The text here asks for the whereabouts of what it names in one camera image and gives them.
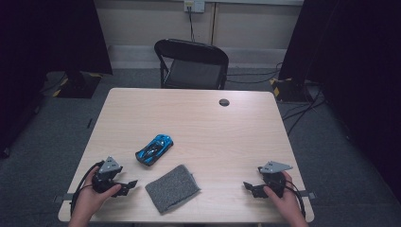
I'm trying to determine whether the hand-held gripper cable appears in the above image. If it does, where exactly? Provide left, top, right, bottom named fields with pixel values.
left=283, top=179, right=307, bottom=219
left=70, top=160, right=105, bottom=216

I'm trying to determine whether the black socket cable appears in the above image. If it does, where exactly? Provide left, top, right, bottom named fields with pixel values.
left=187, top=6, right=196, bottom=43

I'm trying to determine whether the white wall socket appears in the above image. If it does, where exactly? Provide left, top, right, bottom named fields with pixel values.
left=183, top=0, right=206, bottom=14

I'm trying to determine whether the person's left hand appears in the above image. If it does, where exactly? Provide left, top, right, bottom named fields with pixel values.
left=70, top=166, right=123, bottom=222

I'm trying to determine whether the person's right hand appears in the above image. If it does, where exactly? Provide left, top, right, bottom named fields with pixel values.
left=263, top=170, right=305, bottom=222

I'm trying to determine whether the right hand-held gripper cable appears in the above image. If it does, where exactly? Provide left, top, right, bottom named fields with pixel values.
left=283, top=179, right=307, bottom=219

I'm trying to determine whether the grey tape strip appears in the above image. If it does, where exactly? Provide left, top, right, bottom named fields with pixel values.
left=294, top=189, right=318, bottom=201
left=53, top=192, right=79, bottom=204

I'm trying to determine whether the black curtain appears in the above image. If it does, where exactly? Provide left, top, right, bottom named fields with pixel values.
left=278, top=0, right=401, bottom=202
left=0, top=0, right=113, bottom=159

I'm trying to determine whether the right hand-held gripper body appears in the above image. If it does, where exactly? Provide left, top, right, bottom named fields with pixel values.
left=257, top=161, right=293, bottom=199

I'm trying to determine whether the black folding chair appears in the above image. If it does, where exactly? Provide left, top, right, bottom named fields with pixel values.
left=153, top=38, right=230, bottom=91

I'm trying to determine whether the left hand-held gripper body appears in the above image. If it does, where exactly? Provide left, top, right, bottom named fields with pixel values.
left=91, top=156, right=124, bottom=194

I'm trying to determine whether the left hand-held gripper cable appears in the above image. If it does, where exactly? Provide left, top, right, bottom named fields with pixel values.
left=70, top=160, right=105, bottom=216

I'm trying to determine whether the blue toy car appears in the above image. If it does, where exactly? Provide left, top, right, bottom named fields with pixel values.
left=134, top=133, right=174, bottom=167

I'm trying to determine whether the grey towel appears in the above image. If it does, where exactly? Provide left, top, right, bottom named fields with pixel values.
left=144, top=164, right=201, bottom=216

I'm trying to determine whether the black floor cable bundle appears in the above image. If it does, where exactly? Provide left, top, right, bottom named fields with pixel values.
left=281, top=84, right=328, bottom=137

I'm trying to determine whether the black yellow-striped stand base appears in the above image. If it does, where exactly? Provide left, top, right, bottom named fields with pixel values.
left=51, top=70, right=104, bottom=99
left=269, top=77, right=314, bottom=104

